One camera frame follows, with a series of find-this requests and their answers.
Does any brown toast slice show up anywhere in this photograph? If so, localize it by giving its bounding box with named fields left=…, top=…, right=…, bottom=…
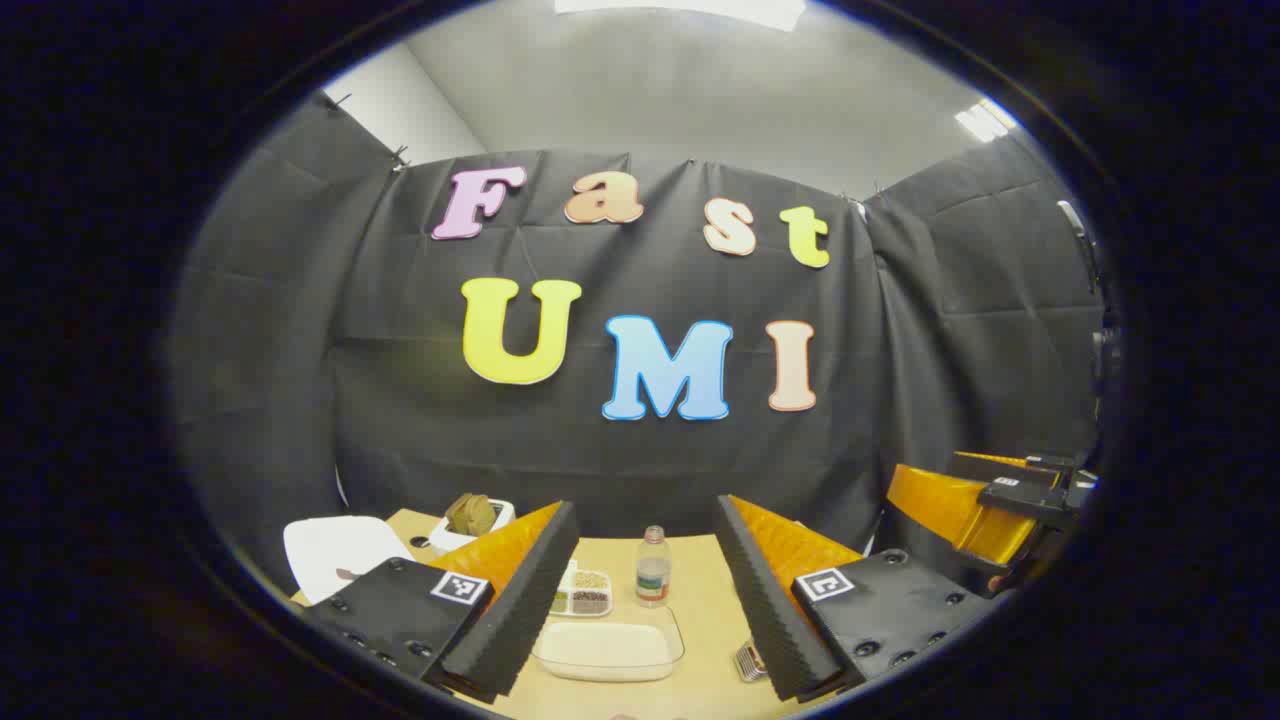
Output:
left=445, top=492, right=499, bottom=536

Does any white divided grain dish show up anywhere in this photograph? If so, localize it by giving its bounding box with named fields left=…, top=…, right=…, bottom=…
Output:
left=550, top=560, right=614, bottom=619

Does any grey metal stand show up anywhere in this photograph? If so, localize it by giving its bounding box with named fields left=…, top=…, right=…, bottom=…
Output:
left=1058, top=198, right=1101, bottom=291

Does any white rice cooker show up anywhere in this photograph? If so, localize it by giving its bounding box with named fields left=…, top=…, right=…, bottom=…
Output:
left=283, top=515, right=413, bottom=606

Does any white toaster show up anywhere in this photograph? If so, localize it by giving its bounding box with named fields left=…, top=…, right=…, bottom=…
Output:
left=428, top=497, right=517, bottom=557

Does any clear plastic water bottle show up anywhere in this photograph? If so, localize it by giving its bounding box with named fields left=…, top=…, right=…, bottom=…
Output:
left=636, top=526, right=672, bottom=609

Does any ceiling light panel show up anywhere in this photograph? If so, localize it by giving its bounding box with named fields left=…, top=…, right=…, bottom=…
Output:
left=954, top=98, right=1019, bottom=143
left=553, top=0, right=807, bottom=32

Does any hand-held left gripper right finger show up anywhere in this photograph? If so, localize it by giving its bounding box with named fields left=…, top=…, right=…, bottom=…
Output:
left=714, top=494, right=986, bottom=703

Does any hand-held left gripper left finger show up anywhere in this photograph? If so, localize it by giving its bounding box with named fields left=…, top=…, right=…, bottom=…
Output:
left=305, top=500, right=581, bottom=704

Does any black backdrop cloth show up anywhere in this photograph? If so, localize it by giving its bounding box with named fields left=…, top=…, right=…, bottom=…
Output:
left=170, top=90, right=1111, bottom=601

